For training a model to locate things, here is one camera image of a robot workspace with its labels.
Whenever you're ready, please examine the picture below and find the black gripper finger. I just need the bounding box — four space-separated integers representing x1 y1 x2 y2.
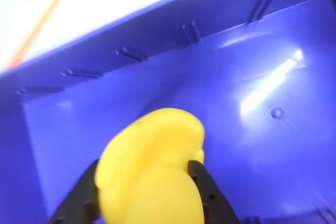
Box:
48 158 102 224
187 159 241 224

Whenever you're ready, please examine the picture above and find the yellow rubber duck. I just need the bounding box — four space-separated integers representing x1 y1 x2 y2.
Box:
94 108 206 224

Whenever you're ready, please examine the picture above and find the blue plastic box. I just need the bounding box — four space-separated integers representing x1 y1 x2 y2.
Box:
0 0 336 224

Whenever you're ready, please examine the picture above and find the long orange tape line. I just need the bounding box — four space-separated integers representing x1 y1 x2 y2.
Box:
7 0 79 70

